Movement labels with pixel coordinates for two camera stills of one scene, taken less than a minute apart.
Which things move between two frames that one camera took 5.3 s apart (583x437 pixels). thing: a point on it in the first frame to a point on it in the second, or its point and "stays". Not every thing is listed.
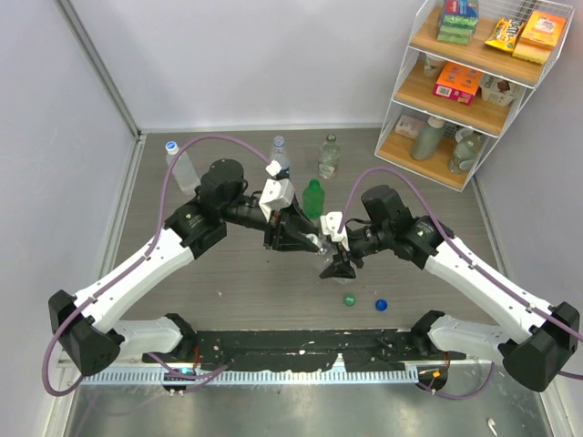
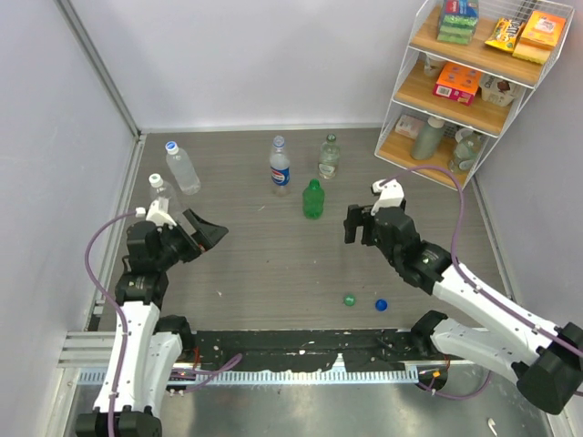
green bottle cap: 349,299 stays
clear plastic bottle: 325,256 to 166,190
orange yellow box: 538,37 stays
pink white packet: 409,127 stays
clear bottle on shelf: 467,147 stays
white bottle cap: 312,237 to 156,180
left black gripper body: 269,231 to 177,245
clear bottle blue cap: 184,169 stays
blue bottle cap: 381,305 stays
